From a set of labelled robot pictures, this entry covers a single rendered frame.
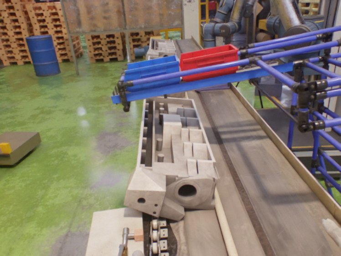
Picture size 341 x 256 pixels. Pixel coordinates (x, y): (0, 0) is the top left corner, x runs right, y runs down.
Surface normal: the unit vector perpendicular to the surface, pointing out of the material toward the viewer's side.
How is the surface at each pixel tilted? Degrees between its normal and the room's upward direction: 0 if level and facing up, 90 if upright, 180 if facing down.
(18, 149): 90
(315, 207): 1
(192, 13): 90
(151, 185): 38
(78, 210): 0
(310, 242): 0
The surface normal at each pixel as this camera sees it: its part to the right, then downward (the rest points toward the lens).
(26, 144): 0.98, 0.00
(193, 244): -0.07, -0.90
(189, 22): 0.04, 0.42
